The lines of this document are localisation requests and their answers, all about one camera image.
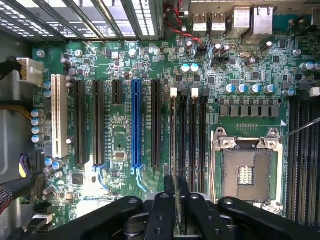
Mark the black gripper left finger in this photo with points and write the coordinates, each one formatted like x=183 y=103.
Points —
x=160 y=220

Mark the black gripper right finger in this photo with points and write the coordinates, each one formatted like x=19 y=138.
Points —
x=200 y=220

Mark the RAM slot with black latch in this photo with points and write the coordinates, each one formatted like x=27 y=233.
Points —
x=183 y=125
x=203 y=130

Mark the RAM slot with white latch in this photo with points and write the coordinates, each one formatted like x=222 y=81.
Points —
x=193 y=130
x=173 y=120

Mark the row of black RAM slots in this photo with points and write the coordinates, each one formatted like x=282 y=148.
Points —
x=303 y=155

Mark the thin metal locking lever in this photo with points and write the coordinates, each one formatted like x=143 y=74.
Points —
x=212 y=170
x=300 y=128

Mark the metal CPU socket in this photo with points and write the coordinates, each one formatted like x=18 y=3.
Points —
x=247 y=170

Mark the long black expansion slot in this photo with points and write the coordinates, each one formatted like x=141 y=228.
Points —
x=98 y=122
x=80 y=122
x=156 y=122

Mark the blue expansion slot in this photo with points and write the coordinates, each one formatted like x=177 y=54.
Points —
x=136 y=122

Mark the short black expansion slot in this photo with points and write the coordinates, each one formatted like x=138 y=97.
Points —
x=117 y=92

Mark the white PCI expansion slot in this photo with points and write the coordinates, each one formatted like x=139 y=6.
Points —
x=59 y=112

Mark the black fan header connector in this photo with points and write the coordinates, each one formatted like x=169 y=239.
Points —
x=221 y=61

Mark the green motherboard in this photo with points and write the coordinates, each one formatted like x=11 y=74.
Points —
x=125 y=62

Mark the grey metal PC case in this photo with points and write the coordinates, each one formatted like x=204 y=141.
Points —
x=15 y=125

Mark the white power connector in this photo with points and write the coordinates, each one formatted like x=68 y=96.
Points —
x=31 y=71

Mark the silver USB port block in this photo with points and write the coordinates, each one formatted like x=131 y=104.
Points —
x=200 y=22
x=218 y=22

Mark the silver rear port block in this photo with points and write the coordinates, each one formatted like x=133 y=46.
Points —
x=241 y=21

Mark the silver ethernet port block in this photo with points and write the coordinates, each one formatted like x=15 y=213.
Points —
x=262 y=21

